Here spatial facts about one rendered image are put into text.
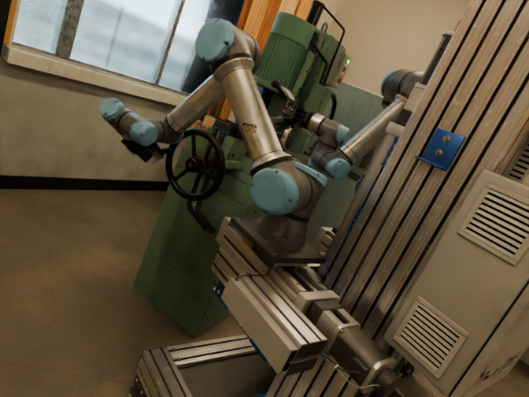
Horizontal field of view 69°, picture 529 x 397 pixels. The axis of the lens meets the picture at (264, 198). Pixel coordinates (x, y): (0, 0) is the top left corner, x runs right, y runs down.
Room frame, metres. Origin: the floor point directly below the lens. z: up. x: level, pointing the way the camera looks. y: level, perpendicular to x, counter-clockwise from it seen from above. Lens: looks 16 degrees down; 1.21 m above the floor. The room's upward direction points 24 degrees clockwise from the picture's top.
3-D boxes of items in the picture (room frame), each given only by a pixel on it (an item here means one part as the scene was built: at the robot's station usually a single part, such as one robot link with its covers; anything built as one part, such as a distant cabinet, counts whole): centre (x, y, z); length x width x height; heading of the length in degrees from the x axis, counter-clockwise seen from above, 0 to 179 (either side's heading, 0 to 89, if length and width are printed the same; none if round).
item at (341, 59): (2.02, -0.08, 1.40); 0.10 x 0.06 x 0.16; 157
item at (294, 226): (1.08, -0.09, 0.87); 0.15 x 0.15 x 0.10
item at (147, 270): (1.90, 0.13, 0.36); 0.58 x 0.45 x 0.71; 157
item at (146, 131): (1.19, 0.45, 0.93); 0.11 x 0.11 x 0.08; 66
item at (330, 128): (1.45, -0.14, 1.14); 0.11 x 0.08 x 0.09; 67
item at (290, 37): (1.78, 0.18, 1.34); 0.18 x 0.18 x 0.31
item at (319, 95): (1.92, -0.05, 1.23); 0.09 x 0.08 x 0.15; 157
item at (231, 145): (1.60, 0.24, 0.91); 0.15 x 0.14 x 0.09; 67
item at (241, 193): (1.90, 0.13, 0.76); 0.57 x 0.45 x 0.09; 157
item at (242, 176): (1.73, 0.20, 0.82); 0.40 x 0.21 x 0.04; 67
